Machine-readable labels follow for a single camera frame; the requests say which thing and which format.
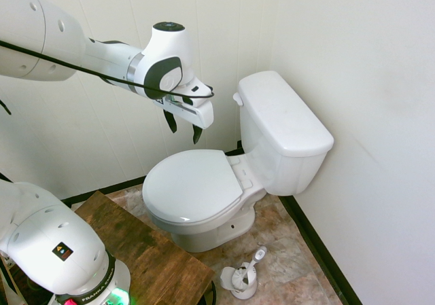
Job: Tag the white toilet flush lever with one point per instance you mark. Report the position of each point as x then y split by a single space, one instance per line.
237 98

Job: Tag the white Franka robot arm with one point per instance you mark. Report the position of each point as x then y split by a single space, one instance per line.
51 47

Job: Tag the brown wooden table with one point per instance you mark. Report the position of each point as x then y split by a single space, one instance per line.
142 247

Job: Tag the white toilet tank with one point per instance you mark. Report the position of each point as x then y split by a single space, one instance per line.
282 162

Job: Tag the white toilet brush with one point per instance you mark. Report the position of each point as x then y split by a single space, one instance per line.
246 271

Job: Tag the black baseboard trim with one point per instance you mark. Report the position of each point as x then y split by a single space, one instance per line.
323 247

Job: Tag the white toilet brush holder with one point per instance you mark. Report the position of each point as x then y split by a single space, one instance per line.
238 284

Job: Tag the white toilet tank lid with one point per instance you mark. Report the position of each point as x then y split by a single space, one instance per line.
285 115

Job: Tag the white toilet seat lid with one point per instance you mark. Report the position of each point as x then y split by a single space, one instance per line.
192 186

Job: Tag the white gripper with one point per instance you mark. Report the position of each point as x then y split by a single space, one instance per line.
193 106

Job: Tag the white toilet bowl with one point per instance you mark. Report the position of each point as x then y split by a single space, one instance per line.
217 223

